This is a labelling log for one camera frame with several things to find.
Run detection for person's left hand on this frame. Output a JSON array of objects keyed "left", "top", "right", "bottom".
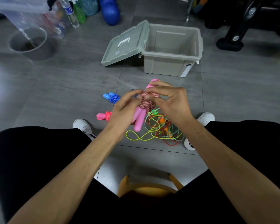
[{"left": 105, "top": 89, "right": 144, "bottom": 141}]

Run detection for person's right hand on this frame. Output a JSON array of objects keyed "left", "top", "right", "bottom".
[{"left": 144, "top": 81, "right": 194, "bottom": 129}]

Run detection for pink-handled red-white braided rope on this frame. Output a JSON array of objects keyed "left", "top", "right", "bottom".
[{"left": 130, "top": 78, "right": 161, "bottom": 132}]

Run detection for hot pink skipping rope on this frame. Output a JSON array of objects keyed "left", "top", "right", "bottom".
[{"left": 96, "top": 111, "right": 112, "bottom": 122}]

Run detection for pile of colourful jump ropes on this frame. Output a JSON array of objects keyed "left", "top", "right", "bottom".
[{"left": 125, "top": 89, "right": 185, "bottom": 147}]

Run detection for blue-handled jump rope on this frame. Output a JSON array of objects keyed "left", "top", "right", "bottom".
[{"left": 103, "top": 92, "right": 121, "bottom": 104}]

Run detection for grey plastic storage box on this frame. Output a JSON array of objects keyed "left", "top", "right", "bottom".
[{"left": 141, "top": 23, "right": 204, "bottom": 78}]

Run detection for person's left forearm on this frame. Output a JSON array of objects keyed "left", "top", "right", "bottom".
[{"left": 7, "top": 128, "right": 122, "bottom": 224}]

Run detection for person's right forearm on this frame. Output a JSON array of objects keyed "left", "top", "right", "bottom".
[{"left": 182, "top": 116, "right": 280, "bottom": 224}]

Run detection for grey-green box lid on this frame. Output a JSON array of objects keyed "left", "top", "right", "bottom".
[{"left": 101, "top": 20, "right": 151, "bottom": 67}]

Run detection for person's right leg black trousers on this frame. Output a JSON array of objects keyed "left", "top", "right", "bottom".
[{"left": 175, "top": 120, "right": 280, "bottom": 224}]

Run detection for person's leg black trousers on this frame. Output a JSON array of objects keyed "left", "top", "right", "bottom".
[
  {"left": 175, "top": 120, "right": 280, "bottom": 224},
  {"left": 0, "top": 126, "right": 122, "bottom": 224}
]

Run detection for person's left leg black trousers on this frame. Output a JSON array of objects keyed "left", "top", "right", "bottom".
[{"left": 0, "top": 126, "right": 122, "bottom": 224}]

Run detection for white right shoe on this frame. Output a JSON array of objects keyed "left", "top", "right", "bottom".
[{"left": 184, "top": 112, "right": 215, "bottom": 151}]

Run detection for white shoe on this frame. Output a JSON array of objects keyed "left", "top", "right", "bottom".
[
  {"left": 72, "top": 119, "right": 96, "bottom": 141},
  {"left": 184, "top": 112, "right": 215, "bottom": 151}
]

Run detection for white left shoe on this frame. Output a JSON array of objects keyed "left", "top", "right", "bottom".
[{"left": 72, "top": 119, "right": 96, "bottom": 141}]

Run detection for wooden stool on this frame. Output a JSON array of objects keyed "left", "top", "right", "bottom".
[{"left": 117, "top": 173, "right": 184, "bottom": 198}]

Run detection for black dumbbell rack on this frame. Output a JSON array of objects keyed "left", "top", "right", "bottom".
[{"left": 200, "top": 0, "right": 280, "bottom": 52}]

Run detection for grey metal bowl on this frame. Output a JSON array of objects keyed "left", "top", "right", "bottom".
[{"left": 9, "top": 26, "right": 54, "bottom": 61}]

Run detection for orange and green foam stick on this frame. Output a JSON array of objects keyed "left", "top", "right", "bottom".
[{"left": 192, "top": 0, "right": 210, "bottom": 14}]

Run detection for clear water bottle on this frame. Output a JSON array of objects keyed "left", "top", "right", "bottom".
[{"left": 60, "top": 0, "right": 80, "bottom": 29}]

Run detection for green spray bottle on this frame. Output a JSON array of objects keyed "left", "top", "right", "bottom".
[{"left": 71, "top": 0, "right": 86, "bottom": 24}]

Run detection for light blue mesh basket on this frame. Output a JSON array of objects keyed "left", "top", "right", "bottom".
[{"left": 79, "top": 0, "right": 99, "bottom": 16}]

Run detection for clear plastic lidded bin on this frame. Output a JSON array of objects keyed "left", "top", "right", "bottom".
[{"left": 0, "top": 0, "right": 70, "bottom": 40}]

